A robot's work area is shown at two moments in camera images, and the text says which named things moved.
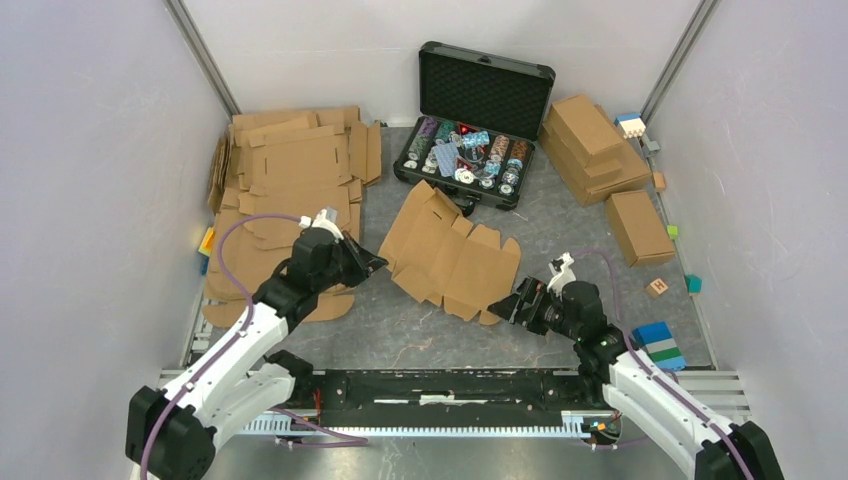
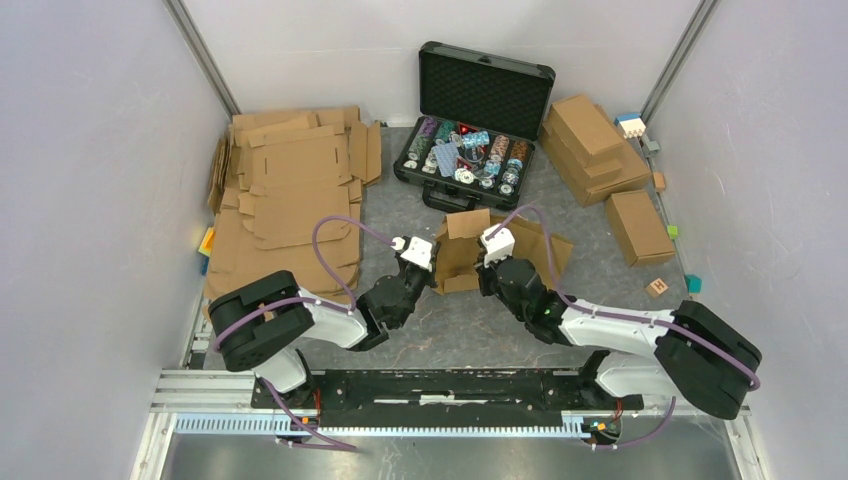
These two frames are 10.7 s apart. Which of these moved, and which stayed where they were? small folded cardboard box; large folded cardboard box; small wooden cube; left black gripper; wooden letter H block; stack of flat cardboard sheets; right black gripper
Moved: right black gripper; left black gripper
Stayed: small folded cardboard box; wooden letter H block; stack of flat cardboard sheets; large folded cardboard box; small wooden cube
